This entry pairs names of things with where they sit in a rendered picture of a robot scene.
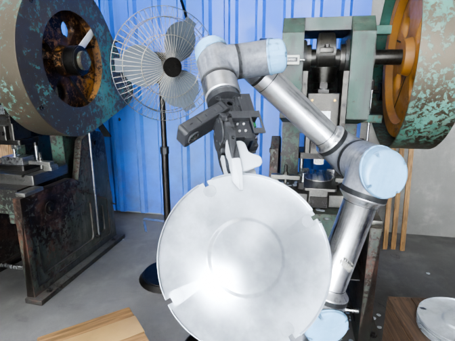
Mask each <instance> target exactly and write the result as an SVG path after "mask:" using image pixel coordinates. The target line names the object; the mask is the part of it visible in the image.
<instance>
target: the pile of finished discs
mask: <svg viewBox="0 0 455 341"><path fill-rule="evenodd" d="M416 322H417V325H418V327H419V328H421V332H422V333H423V334H424V335H425V336H426V337H427V338H428V339H430V340H431V341H455V298H448V297H432V298H427V299H425V300H423V301H421V302H420V303H419V306H418V308H417V311H416Z"/></svg>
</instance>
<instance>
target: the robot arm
mask: <svg viewBox="0 0 455 341"><path fill-rule="evenodd" d="M195 56H196V67H197V69H198V72H199V75H200V81H201V84H202V90H203V93H204V98H205V101H206V103H207V107H208V108H207V109H206V110H204V111H202V112H201V113H199V114H197V115H195V116H193V117H192V118H190V119H188V120H187V121H185V122H183V123H181V124H180V125H179V126H178V129H177V139H176V140H178V142H180V144H182V146H184V147H187V146H188V145H190V144H191V143H194V142H195V141H196V140H198V139H200V138H201V137H203V136H204V135H206V134H207V133H209V132H211V131H212V130H214V133H213V139H214V144H215V149H216V151H217V157H218V161H219V165H220V168H221V171H222V173H223V175H225V174H230V173H231V176H232V182H233V183H234V185H235V186H236V187H237V188H238V189H239V190H240V191H241V190H243V176H242V173H253V174H256V171H255V168H256V167H258V166H261V164H262V159H261V157H260V156H258V155H256V151H257V148H258V147H259V144H258V143H257V141H258V139H257V136H258V135H259V133H266V131H265V127H264V125H263V121H262V119H261V115H260V112H259V110H258V111H255V109H254V106H253V103H252V100H251V96H250V93H241V91H240V87H239V84H238V80H237V79H244V80H245V81H247V82H248V83H249V84H250V85H251V86H252V87H253V88H255V89H256V90H257V91H258V92H259V93H260V94H261V95H262V96H263V97H264V98H266V100H267V101H268V102H269V103H270V104H271V105H273V106H274V107H275V108H276V109H277V110H278V111H279V112H280V113H281V114H283V115H284V116H285V117H286V118H287V119H288V120H289V121H290V122H291V123H293V124H294V125H295V126H296V127H297V128H298V130H300V131H301V132H302V133H303V134H304V135H305V136H306V137H307V138H308V139H309V140H311V141H312V142H313V143H314V144H315V145H316V151H317V152H318V153H319V154H320V155H321V156H322V157H323V158H324V159H325V160H326V161H327V162H328V163H329V164H330V165H331V166H332V167H333V169H335V171H336V172H338V174H340V176H342V177H343V182H342V183H341V187H340V190H341V192H342V194H343V200H342V202H341V205H340V208H339V211H338V213H337V217H336V219H335V221H334V225H333V227H332V230H331V232H330V235H329V238H328V241H329V244H330V250H331V255H332V279H331V284H330V289H329V293H328V297H327V299H326V302H325V304H324V307H323V309H322V310H321V312H320V314H319V315H318V317H317V319H316V320H315V321H314V323H313V324H312V325H311V327H310V328H309V329H308V330H307V331H306V332H305V333H304V334H303V335H302V336H299V337H297V338H296V339H295V338H294V336H293V334H291V335H290V336H289V339H290V341H338V340H340V339H341V338H342V337H343V336H344V335H345V334H346V332H347V330H348V327H349V322H348V320H347V316H346V314H344V312H345V309H346V306H347V303H348V301H349V297H348V295H347V293H346V289H347V286H348V284H349V281H350V279H351V276H352V273H353V270H354V269H355V265H356V263H357V261H358V258H359V255H360V252H361V251H362V247H363V245H364V242H365V240H366V237H367V235H368V232H369V229H370V226H371V224H372V221H373V219H374V216H375V214H376V211H377V209H378V208H380V207H382V206H385V205H386V204H387V201H388V199H389V198H392V197H393V196H395V195H396V193H399V192H400V191H401V190H402V189H403V188H404V186H405V184H406V181H407V178H408V167H407V165H406V163H405V160H404V158H403V157H402V156H401V155H400V154H399V153H398V152H396V151H395V150H392V149H391V148H389V147H387V146H385V145H378V144H375V143H372V142H369V141H366V140H363V139H360V138H358V137H356V136H354V135H352V134H351V133H349V132H348V131H346V130H345V129H344V128H343V127H342V126H336V125H335V124H334V123H333V122H332V121H331V120H330V119H329V118H328V117H327V116H325V115H324V114H323V113H322V112H321V111H320V110H319V109H318V108H317V107H316V106H315V105H314V104H313V103H312V102H311V101H310V100H309V99H308V98H307V97H306V96H305V95H304V94H302V92H300V91H299V90H298V89H297V88H296V87H295V86H294V85H293V84H292V83H291V82H290V81H289V80H288V79H287V78H286V77H285V76H284V75H283V74H282V73H281V72H284V71H285V69H286V65H287V51H286V45H285V44H284V41H283V40H282V39H266V40H260V41H251V42H246V43H237V44H229V45H228V44H227V43H226V42H225V40H224V39H223V38H221V37H217V36H215V35H211V36H207V37H205V38H203V39H201V40H200V41H199V42H198V44H197V46H196V48H195ZM257 118H259V120H260V123H261V126H262V128H259V127H257V126H256V124H255V121H256V119H257Z"/></svg>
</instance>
